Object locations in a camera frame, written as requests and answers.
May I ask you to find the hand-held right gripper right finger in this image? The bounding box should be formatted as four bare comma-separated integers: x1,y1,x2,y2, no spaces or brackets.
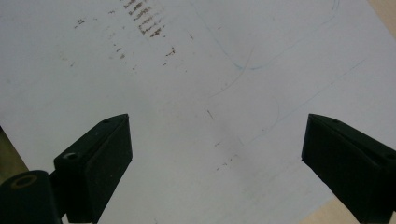
301,113,396,224

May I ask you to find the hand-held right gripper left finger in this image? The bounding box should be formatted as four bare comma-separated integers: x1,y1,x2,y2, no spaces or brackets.
53,113,134,224

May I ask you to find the white paper sheet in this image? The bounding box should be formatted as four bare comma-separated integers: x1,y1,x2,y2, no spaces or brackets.
0,0,396,224

